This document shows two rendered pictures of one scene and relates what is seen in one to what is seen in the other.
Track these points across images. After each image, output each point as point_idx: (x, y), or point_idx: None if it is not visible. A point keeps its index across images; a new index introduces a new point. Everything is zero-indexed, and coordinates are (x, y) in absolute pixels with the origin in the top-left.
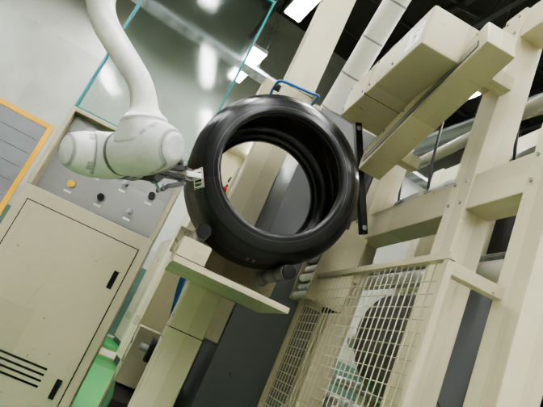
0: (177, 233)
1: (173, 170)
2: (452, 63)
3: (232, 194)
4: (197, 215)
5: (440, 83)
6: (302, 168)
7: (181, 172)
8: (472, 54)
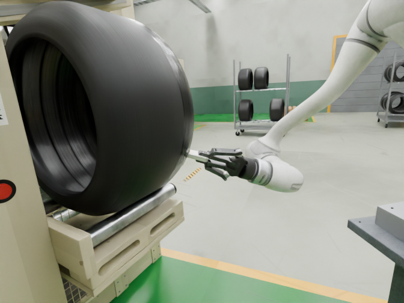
0: (92, 247)
1: (215, 160)
2: (113, 0)
3: (27, 142)
4: (164, 184)
5: (100, 5)
6: (12, 59)
7: (207, 157)
8: (123, 5)
